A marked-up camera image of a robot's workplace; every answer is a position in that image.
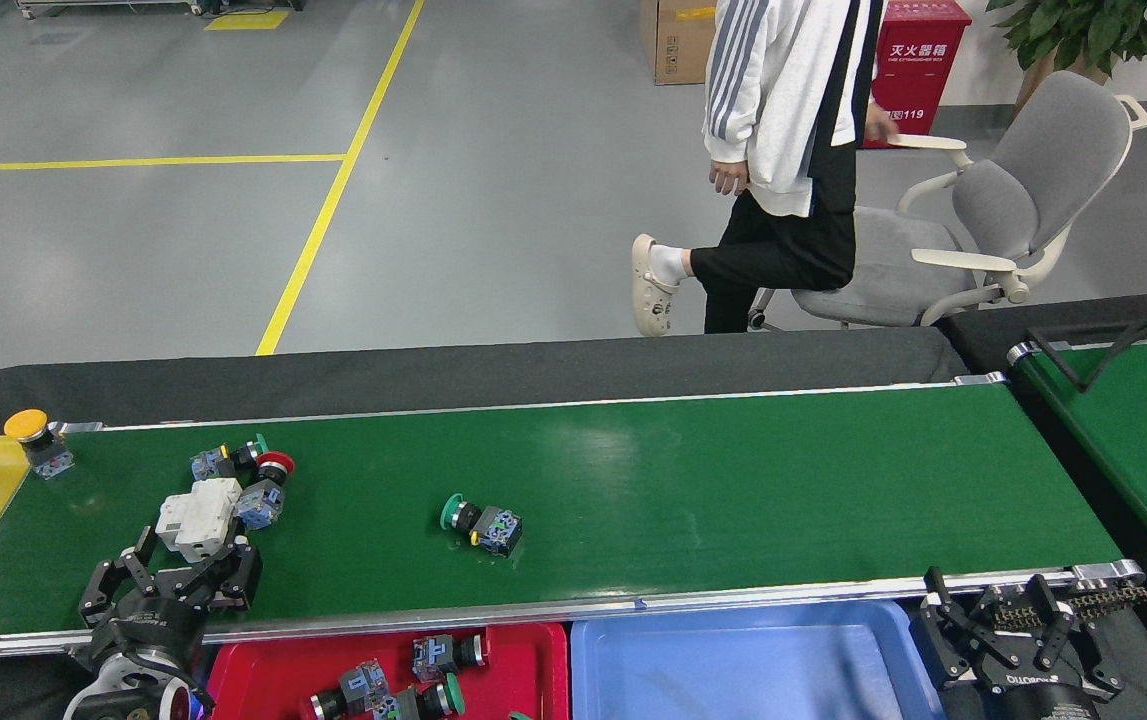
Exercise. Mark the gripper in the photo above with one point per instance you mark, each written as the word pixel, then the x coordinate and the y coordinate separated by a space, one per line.
pixel 1033 700
pixel 158 625

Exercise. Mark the white circuit breaker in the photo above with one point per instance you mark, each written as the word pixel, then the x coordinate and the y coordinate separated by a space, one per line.
pixel 198 515

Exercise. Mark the grey office chair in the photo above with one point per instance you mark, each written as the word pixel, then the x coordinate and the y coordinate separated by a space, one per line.
pixel 1063 150

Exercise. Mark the red plastic tray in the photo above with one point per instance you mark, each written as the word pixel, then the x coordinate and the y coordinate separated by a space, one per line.
pixel 263 680

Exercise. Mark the narrow green conveyor belt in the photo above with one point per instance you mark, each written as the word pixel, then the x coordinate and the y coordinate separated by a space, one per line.
pixel 1133 430

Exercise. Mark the blue plastic tray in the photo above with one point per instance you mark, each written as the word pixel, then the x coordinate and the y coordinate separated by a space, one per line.
pixel 733 670

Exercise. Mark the long green conveyor belt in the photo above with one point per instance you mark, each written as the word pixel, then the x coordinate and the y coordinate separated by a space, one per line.
pixel 733 480

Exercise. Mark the person's left hand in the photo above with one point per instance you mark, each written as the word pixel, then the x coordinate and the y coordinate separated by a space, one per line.
pixel 878 122

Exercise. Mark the person's right hand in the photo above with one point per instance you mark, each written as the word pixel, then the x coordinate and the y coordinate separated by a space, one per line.
pixel 730 178

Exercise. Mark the person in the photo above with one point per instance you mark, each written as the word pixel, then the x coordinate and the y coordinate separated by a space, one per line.
pixel 783 100

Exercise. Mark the red fire extinguisher box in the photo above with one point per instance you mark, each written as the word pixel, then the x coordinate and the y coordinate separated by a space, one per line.
pixel 918 60

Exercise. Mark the potted green plant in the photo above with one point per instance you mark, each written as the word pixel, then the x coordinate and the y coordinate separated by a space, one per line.
pixel 1083 30

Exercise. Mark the cardboard box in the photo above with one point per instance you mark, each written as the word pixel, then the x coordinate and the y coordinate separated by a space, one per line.
pixel 678 40

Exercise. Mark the yellow push button switch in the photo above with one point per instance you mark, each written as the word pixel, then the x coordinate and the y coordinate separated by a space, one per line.
pixel 26 425

